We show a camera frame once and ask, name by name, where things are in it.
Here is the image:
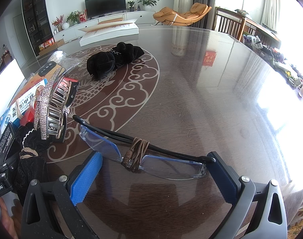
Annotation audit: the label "black velvet scrunchie with cord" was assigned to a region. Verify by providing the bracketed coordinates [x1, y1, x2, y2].
[14, 122, 52, 205]

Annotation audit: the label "blue white medicine box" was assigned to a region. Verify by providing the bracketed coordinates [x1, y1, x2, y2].
[0, 79, 47, 133]

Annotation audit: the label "red packet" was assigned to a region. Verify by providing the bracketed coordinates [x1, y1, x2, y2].
[20, 106, 35, 126]

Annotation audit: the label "rhinestone bow hair clip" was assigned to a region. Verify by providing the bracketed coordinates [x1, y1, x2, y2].
[34, 66, 79, 143]

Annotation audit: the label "large white cardboard box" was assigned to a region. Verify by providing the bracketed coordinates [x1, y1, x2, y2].
[0, 59, 25, 117]

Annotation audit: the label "orange phone case in bag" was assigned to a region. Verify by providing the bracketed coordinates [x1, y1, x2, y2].
[10, 50, 81, 105]

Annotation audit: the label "black velvet pouch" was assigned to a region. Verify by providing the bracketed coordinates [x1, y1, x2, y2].
[87, 42, 144, 80]

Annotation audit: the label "white tv cabinet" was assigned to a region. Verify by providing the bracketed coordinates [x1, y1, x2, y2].
[53, 10, 156, 43]

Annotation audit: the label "red flowers in white vase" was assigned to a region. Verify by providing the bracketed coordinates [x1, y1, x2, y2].
[52, 15, 70, 31]

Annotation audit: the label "black display cabinet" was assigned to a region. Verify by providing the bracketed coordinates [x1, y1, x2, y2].
[21, 0, 53, 57]

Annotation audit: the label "white flat box on table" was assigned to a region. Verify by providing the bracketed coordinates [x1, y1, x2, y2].
[79, 19, 139, 46]

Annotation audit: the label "black flat screen television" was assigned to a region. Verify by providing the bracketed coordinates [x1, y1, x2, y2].
[85, 0, 126, 18]

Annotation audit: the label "wooden bench with railing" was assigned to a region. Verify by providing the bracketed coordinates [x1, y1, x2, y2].
[212, 7, 281, 49]

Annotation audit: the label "green potted plant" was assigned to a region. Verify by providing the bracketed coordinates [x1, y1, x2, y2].
[137, 0, 159, 11]

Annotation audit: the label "orange lounge chair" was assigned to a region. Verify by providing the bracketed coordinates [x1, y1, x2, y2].
[153, 3, 212, 26]

